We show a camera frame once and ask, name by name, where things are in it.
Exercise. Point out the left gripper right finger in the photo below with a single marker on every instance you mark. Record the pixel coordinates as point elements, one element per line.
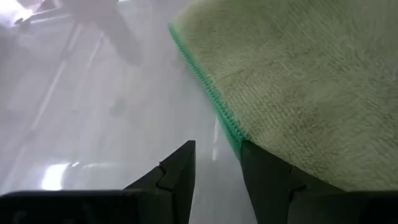
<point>273,193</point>

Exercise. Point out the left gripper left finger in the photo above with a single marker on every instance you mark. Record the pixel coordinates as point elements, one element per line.
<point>171,186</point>

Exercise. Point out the green microfiber towel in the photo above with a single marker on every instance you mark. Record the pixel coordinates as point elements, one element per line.
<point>295,77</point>

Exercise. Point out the white glossy table mat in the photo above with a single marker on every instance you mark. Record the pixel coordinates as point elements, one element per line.
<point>93,124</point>

